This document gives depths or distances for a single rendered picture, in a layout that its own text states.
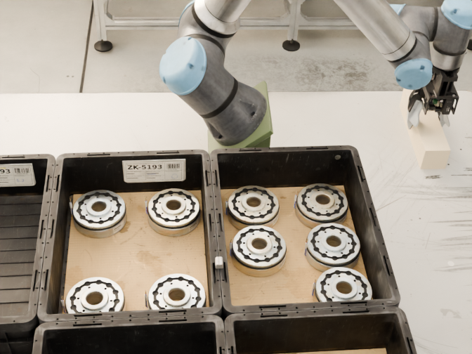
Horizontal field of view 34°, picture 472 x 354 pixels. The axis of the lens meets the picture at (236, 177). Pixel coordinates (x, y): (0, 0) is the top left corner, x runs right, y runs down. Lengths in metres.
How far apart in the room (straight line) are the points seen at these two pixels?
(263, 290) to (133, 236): 0.28
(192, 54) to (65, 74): 1.72
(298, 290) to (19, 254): 0.53
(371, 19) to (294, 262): 0.49
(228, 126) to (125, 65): 1.67
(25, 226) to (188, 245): 0.32
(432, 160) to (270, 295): 0.64
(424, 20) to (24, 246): 0.95
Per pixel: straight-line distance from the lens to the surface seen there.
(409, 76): 1.62
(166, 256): 1.47
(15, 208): 1.60
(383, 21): 1.55
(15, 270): 1.49
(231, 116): 1.70
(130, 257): 1.47
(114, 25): 3.39
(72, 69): 3.35
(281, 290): 1.43
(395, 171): 1.88
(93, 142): 1.91
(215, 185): 1.46
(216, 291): 1.29
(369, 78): 3.35
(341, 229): 1.50
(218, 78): 1.67
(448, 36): 1.75
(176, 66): 1.66
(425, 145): 1.88
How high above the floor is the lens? 1.96
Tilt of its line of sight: 44 degrees down
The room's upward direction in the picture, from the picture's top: 3 degrees clockwise
